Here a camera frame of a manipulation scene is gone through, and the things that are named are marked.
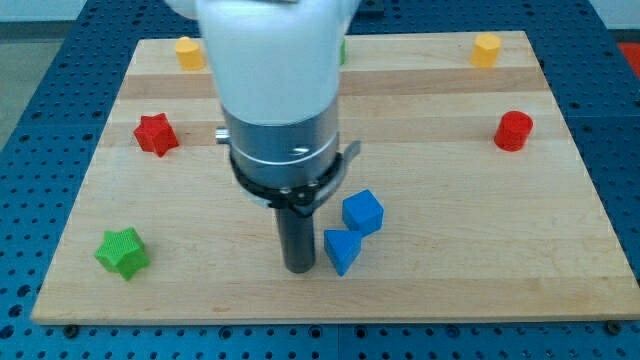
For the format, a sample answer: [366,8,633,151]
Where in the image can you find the green star block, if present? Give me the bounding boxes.
[94,227,151,281]

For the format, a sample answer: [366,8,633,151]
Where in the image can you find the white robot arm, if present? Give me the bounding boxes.
[166,0,360,209]

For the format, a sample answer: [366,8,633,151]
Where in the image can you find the wooden board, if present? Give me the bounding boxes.
[31,31,639,325]

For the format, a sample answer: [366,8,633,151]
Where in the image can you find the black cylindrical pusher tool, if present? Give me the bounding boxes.
[275,208,316,274]

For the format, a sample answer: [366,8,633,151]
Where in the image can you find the red star block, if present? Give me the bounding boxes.
[134,113,179,157]

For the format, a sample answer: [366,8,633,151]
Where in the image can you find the blue triangular prism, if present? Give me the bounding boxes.
[324,229,362,276]

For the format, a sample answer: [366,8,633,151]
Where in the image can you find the black clamp ring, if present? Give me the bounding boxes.
[228,140,362,218]

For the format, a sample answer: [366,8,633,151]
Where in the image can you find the yellow hexagon block right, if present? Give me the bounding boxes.
[470,33,502,68]

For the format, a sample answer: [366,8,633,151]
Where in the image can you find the yellow block left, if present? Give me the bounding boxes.
[174,36,206,71]

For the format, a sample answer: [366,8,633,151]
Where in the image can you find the red cylinder block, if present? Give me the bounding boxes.
[494,111,534,152]

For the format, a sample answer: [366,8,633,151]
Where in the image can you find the blue cube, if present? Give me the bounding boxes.
[342,189,384,236]

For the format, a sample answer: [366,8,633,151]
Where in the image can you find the green block behind arm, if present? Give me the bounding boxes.
[339,39,347,66]

